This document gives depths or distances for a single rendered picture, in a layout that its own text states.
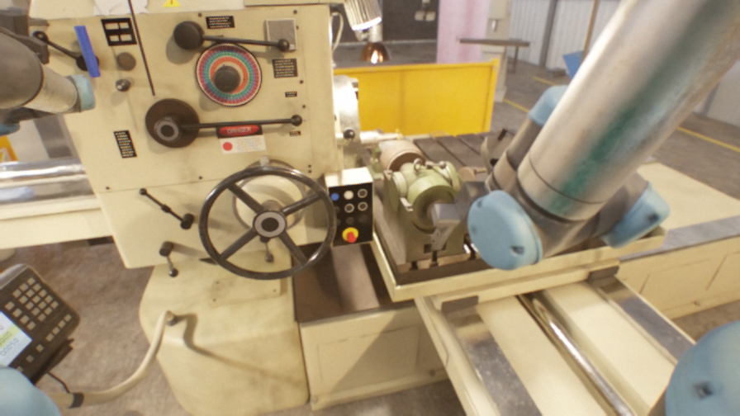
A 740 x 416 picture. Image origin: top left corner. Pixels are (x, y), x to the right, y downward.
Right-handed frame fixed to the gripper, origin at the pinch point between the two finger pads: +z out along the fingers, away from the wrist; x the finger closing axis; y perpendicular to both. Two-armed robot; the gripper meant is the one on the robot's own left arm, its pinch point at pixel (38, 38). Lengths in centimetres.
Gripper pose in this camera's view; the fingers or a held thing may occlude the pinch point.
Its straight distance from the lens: 121.8
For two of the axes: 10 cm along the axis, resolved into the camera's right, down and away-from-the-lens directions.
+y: -9.4, -1.1, -3.1
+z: -2.3, -4.6, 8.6
